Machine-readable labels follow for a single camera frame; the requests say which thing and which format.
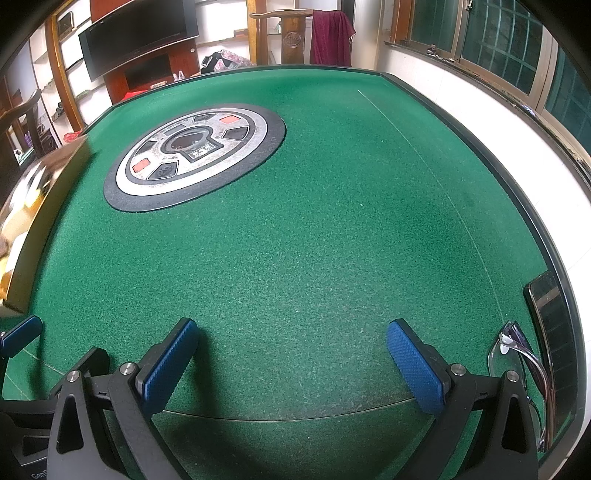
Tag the maroon cloth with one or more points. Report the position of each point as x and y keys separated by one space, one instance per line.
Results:
x=330 y=37

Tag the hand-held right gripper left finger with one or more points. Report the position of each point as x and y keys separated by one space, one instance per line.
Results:
x=166 y=369

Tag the green glass window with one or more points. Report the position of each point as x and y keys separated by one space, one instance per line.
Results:
x=498 y=41

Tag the dark wooden chair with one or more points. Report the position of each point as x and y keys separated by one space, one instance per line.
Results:
x=27 y=108

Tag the brown cardboard box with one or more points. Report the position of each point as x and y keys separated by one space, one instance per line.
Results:
x=41 y=221

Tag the red-brown television cabinet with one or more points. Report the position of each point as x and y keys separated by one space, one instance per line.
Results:
x=184 y=55

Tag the floral fabric bag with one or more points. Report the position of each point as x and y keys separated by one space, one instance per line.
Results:
x=231 y=60

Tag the wooden display shelf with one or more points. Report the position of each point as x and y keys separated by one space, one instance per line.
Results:
x=69 y=92

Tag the red cloth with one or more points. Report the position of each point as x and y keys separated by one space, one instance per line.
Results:
x=133 y=95

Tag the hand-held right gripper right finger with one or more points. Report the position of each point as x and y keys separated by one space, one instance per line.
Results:
x=415 y=374

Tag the round silver control panel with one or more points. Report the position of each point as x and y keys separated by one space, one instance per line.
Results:
x=194 y=152

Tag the thin-framed eyeglasses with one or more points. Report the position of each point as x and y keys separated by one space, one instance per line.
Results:
x=507 y=342

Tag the black flat television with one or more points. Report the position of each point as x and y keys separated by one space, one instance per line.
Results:
x=138 y=32

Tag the dark smartphone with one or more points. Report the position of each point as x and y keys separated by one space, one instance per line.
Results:
x=551 y=323

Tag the clear plastic bag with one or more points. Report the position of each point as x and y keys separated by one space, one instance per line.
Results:
x=180 y=77

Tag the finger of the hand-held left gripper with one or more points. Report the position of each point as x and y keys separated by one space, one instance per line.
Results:
x=22 y=334

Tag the light wooden chair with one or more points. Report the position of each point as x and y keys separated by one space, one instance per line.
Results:
x=291 y=39

